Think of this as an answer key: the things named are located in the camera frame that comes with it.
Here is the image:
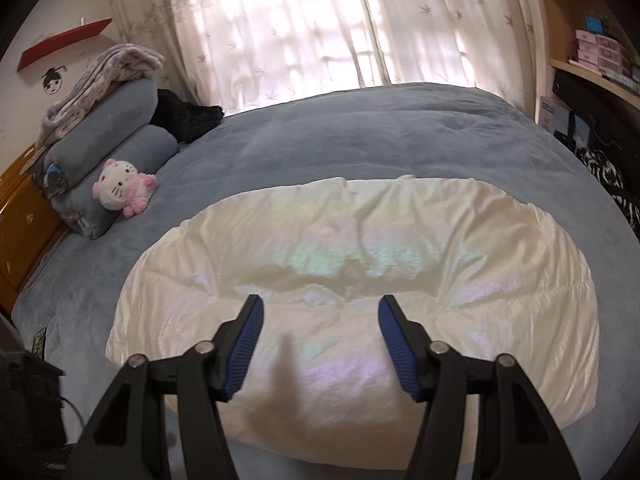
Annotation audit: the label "wooden bookshelf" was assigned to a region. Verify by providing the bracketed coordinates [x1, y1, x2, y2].
[540, 0, 639, 108]

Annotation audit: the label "orange wooden headboard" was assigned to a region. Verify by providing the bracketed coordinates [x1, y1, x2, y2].
[0, 146, 66, 313]

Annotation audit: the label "upper blue-grey rolled pillow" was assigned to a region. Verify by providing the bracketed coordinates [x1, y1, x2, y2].
[41, 78, 157, 197]

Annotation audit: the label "blue-grey bed cover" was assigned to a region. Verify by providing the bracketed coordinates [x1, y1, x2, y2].
[12, 84, 639, 479]

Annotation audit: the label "lower blue-grey rolled pillow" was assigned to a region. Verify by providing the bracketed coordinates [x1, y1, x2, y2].
[50, 125, 178, 240]

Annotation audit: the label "cartoon girl wall sticker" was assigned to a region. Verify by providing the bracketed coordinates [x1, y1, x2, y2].
[41, 65, 67, 96]

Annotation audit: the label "blue-grey rolled pillow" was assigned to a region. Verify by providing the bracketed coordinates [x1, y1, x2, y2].
[41, 78, 157, 197]
[50, 125, 178, 240]

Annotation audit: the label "pink stacked boxes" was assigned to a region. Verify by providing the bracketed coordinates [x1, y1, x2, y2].
[568, 29, 631, 76]

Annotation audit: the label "black white patterned cloth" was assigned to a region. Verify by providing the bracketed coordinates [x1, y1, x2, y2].
[576, 148, 639, 237]

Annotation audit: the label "black fluffy garment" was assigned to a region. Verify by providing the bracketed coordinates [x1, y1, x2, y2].
[150, 89, 224, 144]

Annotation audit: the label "white floral curtains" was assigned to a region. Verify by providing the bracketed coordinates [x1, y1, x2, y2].
[110, 0, 546, 116]

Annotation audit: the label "white puffer down jacket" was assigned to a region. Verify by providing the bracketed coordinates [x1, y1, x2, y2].
[105, 177, 599, 470]

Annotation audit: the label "pink white cat plush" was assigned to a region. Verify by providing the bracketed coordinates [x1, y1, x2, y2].
[91, 158, 158, 219]

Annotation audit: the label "white cardboard box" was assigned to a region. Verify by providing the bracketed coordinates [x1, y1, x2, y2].
[538, 96, 570, 134]

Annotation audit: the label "floral folded blanket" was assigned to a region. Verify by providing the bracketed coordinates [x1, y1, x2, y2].
[35, 44, 165, 151]

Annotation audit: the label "red wall shelf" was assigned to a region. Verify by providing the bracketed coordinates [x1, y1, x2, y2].
[16, 18, 113, 72]

